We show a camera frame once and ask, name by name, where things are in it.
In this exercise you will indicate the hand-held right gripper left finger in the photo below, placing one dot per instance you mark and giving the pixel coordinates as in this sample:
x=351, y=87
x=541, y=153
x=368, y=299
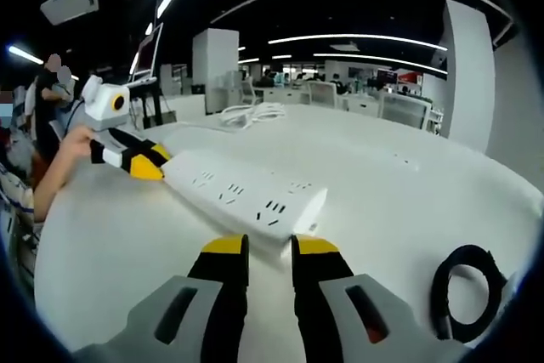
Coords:
x=183, y=320

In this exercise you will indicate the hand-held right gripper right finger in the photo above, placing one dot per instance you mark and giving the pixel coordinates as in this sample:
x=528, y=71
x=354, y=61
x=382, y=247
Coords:
x=336, y=320

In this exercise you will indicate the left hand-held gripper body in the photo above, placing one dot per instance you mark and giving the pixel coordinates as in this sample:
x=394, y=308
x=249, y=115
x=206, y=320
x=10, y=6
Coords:
x=106, y=103

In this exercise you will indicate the white power strip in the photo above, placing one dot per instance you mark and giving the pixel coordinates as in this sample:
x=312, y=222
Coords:
x=246, y=193

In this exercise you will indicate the white desk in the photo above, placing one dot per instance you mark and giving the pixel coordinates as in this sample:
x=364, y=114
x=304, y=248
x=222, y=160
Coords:
x=404, y=201

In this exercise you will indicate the person's left hand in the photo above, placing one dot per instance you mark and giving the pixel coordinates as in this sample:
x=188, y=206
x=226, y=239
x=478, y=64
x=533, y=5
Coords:
x=78, y=144

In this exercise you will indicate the black laptop stand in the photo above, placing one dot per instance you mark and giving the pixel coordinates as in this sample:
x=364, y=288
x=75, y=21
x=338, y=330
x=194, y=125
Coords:
x=153, y=103

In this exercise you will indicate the open white laptop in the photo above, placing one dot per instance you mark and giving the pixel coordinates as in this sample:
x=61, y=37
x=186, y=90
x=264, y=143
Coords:
x=146, y=50

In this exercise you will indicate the ceiling air conditioner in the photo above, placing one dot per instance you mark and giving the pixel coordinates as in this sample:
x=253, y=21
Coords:
x=70, y=1

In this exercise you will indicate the person's striped shirt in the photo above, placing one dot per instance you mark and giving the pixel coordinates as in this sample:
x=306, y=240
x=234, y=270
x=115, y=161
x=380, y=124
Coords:
x=17, y=197

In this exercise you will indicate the white mesh office chair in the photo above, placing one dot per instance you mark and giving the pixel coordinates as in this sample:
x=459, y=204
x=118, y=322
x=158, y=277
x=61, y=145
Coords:
x=404, y=110
x=321, y=94

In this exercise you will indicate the background monitor screen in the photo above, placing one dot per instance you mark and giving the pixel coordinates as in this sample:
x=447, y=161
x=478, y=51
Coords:
x=387, y=75

